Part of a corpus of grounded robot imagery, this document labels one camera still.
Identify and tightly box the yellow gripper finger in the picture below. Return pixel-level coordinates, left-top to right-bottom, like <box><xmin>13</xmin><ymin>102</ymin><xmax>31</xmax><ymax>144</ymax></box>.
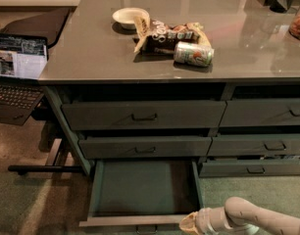
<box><xmin>179</xmin><ymin>211</ymin><xmax>199</xmax><ymax>235</ymax></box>

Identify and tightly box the grey drawer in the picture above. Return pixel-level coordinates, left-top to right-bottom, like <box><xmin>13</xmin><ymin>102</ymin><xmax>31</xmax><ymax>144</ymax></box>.
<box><xmin>200</xmin><ymin>160</ymin><xmax>300</xmax><ymax>177</ymax></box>
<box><xmin>78</xmin><ymin>136</ymin><xmax>212</xmax><ymax>159</ymax></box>
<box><xmin>208</xmin><ymin>134</ymin><xmax>300</xmax><ymax>157</ymax></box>
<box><xmin>62</xmin><ymin>100</ymin><xmax>225</xmax><ymax>130</ymax></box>
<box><xmin>220</xmin><ymin>99</ymin><xmax>300</xmax><ymax>127</ymax></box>
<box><xmin>79</xmin><ymin>159</ymin><xmax>203</xmax><ymax>235</ymax></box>

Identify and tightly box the grey drawer cabinet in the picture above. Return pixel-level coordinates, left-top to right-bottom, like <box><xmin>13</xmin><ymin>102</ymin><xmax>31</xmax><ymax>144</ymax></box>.
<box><xmin>39</xmin><ymin>0</ymin><xmax>300</xmax><ymax>169</ymax></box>

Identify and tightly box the green soda can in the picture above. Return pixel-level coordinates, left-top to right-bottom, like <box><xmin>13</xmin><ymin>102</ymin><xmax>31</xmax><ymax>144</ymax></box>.
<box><xmin>174</xmin><ymin>42</ymin><xmax>214</xmax><ymax>67</ymax></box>

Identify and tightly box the black laptop stand base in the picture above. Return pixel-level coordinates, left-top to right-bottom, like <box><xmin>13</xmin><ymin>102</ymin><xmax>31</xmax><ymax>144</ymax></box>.
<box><xmin>7</xmin><ymin>137</ymin><xmax>84</xmax><ymax>176</ymax></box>

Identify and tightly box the brown snack chip bag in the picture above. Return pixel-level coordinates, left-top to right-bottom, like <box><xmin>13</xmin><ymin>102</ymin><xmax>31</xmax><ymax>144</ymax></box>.
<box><xmin>134</xmin><ymin>17</ymin><xmax>211</xmax><ymax>54</ymax></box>

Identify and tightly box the white ceramic bowl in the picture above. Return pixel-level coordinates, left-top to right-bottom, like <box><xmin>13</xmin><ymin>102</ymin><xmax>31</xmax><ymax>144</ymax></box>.
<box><xmin>113</xmin><ymin>8</ymin><xmax>149</xmax><ymax>30</ymax></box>

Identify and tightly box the open black laptop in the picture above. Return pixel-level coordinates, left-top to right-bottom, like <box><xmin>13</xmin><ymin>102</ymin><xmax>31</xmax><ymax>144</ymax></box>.
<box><xmin>0</xmin><ymin>33</ymin><xmax>48</xmax><ymax>125</ymax></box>

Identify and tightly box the black office chair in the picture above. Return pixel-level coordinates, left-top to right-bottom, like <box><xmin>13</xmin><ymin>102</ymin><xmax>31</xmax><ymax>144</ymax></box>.
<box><xmin>0</xmin><ymin>8</ymin><xmax>70</xmax><ymax>48</ymax></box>

